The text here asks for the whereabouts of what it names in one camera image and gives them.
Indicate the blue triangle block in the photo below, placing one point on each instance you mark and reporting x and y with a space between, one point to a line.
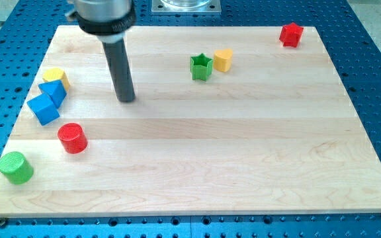
55 90

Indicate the light wooden board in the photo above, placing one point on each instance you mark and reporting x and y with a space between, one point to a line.
276 134

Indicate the green star block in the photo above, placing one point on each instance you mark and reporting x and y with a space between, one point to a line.
201 67

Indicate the yellow heart block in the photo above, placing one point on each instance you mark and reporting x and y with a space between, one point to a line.
223 60

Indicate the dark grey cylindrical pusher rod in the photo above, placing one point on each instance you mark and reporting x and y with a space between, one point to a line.
117 60

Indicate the red cylinder block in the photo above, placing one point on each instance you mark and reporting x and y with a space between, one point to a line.
72 138

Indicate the red star block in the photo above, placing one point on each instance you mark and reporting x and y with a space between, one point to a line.
291 34

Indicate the yellow hexagon block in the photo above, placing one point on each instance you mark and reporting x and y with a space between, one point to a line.
54 74

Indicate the blue cube block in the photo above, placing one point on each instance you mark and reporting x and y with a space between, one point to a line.
43 108

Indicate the green cylinder block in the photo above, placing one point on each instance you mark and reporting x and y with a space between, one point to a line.
16 168

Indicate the blue perforated table plate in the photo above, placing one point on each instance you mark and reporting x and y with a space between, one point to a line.
26 33

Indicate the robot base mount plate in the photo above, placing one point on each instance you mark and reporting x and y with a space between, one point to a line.
186 6

